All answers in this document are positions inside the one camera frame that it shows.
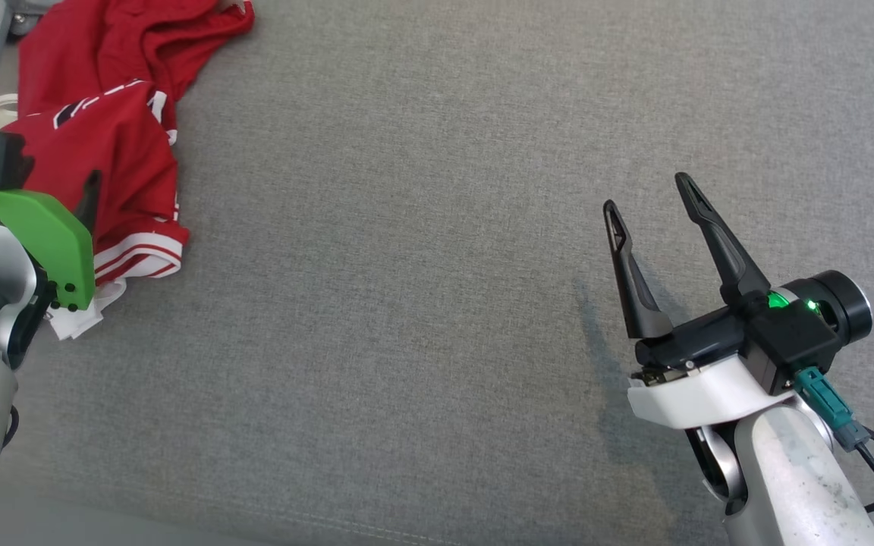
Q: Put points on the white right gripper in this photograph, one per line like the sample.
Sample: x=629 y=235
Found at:
x=699 y=394

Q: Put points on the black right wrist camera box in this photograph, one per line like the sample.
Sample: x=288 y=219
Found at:
x=801 y=334

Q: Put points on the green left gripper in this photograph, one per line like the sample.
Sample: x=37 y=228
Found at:
x=50 y=235

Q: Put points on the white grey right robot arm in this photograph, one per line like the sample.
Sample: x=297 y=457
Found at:
x=793 y=478

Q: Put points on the red shorts with white stripe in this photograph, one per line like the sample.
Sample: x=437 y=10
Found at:
x=126 y=38

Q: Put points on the red and white jersey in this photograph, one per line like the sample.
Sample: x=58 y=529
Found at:
x=122 y=167

